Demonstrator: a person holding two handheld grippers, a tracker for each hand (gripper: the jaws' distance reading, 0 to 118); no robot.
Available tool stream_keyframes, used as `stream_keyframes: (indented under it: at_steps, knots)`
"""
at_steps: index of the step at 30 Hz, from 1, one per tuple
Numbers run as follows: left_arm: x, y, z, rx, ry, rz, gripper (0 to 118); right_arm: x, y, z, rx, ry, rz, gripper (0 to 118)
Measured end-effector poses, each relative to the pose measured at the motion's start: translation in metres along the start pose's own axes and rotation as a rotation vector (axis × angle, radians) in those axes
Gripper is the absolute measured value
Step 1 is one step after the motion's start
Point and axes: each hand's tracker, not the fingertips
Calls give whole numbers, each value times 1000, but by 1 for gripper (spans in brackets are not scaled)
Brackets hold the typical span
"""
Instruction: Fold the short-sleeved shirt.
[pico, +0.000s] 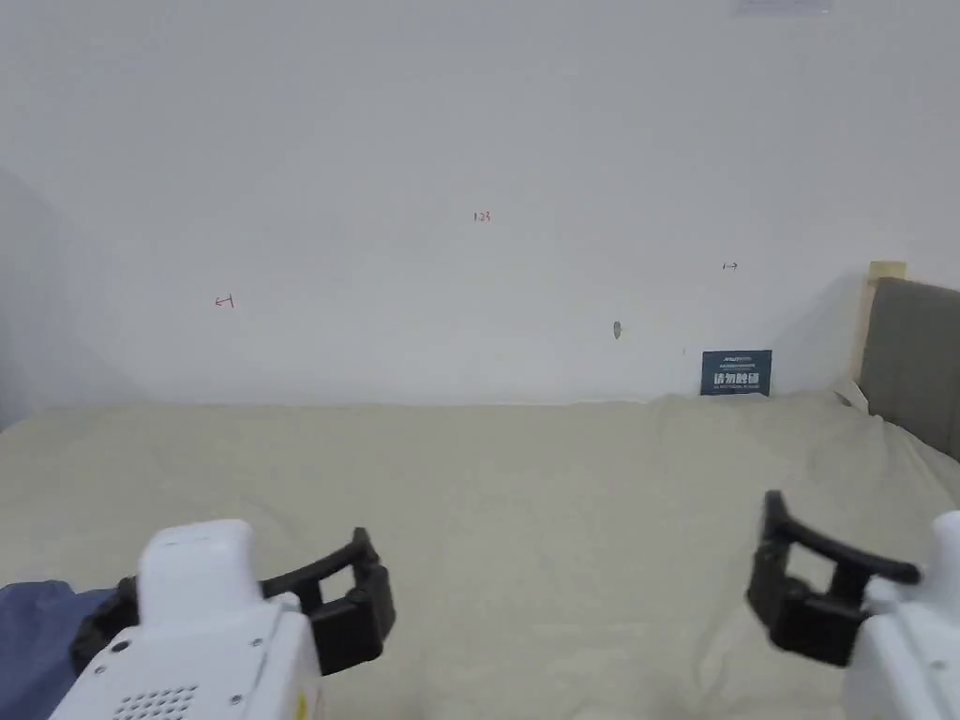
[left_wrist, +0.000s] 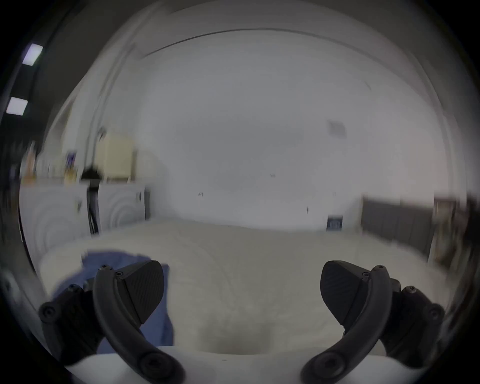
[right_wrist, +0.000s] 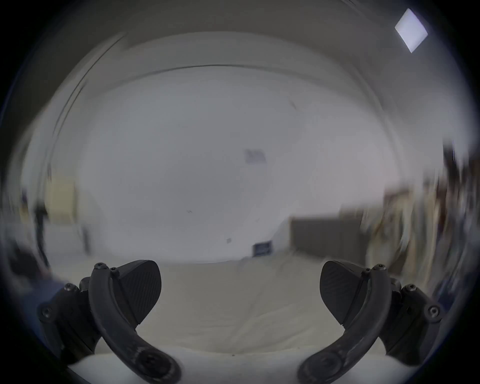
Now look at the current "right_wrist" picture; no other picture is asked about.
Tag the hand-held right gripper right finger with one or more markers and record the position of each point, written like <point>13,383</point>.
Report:
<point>369,318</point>

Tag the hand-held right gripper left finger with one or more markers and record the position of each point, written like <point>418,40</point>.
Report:
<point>112,318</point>

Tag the grey padded headboard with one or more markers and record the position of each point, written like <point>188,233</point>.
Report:
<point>326,238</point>

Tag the bed with beige sheet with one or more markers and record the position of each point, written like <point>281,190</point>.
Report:
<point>240,300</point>

